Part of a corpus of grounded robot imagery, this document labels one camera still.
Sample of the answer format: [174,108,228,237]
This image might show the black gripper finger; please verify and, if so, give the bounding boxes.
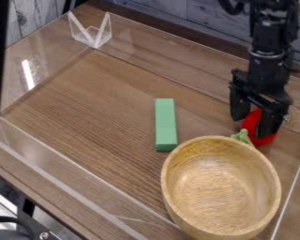
[229,89,250,121]
[254,103,289,139]

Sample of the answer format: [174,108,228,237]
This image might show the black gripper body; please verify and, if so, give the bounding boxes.
[229,51,292,108]

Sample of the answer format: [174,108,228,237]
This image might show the red plush strawberry toy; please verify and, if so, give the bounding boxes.
[229,109,277,147]

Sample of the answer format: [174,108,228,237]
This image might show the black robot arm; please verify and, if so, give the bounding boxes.
[229,0,298,139]

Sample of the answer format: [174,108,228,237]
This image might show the green rectangular block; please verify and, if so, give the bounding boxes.
[154,98,177,152]

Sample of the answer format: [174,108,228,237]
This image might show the wooden oval bowl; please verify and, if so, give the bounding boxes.
[159,136,281,240]

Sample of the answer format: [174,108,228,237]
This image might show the black equipment under table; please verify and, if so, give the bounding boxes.
[0,216,61,240]

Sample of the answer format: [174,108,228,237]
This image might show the clear acrylic corner bracket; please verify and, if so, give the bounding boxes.
[67,12,111,49]

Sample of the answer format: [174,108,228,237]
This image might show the clear acrylic tray wall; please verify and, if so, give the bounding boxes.
[0,120,186,240]

